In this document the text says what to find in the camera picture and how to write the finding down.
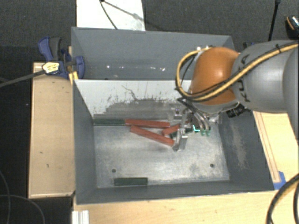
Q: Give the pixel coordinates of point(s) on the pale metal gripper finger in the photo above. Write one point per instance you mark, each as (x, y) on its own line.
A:
(178, 141)
(184, 142)

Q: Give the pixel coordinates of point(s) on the short red-brown flat block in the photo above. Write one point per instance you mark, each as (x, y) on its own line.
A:
(170, 129)

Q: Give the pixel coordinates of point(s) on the grey metal bin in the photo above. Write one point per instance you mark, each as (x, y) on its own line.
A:
(149, 153)

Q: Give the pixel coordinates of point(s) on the dark green flat block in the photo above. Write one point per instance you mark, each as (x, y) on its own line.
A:
(130, 181)
(109, 122)

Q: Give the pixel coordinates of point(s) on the pale wood flat board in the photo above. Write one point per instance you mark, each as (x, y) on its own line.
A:
(51, 129)

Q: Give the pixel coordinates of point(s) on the black cylinder on white bracket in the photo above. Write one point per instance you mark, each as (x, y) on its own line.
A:
(235, 112)

